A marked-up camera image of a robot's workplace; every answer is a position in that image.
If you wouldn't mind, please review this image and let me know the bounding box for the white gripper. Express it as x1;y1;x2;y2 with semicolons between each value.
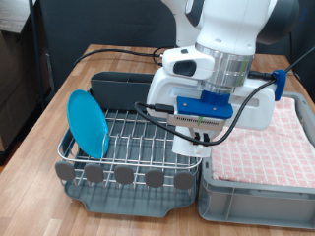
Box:
146;67;278;146

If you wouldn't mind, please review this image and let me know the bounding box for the blue plastic plate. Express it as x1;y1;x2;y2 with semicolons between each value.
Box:
66;88;110;160

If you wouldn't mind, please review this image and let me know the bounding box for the pink checked dish towel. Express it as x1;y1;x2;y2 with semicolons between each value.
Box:
210;95;315;190

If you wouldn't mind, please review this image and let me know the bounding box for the grey plastic crate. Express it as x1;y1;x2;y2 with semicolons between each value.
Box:
196;90;315;230

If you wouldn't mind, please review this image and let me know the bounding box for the dark grey utensil holder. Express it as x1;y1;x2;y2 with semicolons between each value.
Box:
90;71;156;112

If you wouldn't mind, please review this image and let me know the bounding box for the black metal stand pole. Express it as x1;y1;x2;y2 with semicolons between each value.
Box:
28;0;47;111

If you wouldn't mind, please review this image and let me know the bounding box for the brown wooden cabinet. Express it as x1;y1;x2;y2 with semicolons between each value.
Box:
0;0;52;162

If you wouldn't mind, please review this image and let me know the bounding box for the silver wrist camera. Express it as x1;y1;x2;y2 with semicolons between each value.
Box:
166;112;228;130

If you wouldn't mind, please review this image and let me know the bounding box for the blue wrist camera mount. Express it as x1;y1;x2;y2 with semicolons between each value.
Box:
175;68;288;120

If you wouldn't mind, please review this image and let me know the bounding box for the black camera cable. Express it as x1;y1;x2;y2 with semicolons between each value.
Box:
133;44;315;148

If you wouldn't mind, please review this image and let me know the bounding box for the metal wire dish rack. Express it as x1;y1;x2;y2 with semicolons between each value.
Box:
54;86;204;219

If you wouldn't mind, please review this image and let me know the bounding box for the black power cable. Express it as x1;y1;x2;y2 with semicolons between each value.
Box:
72;45;175;68

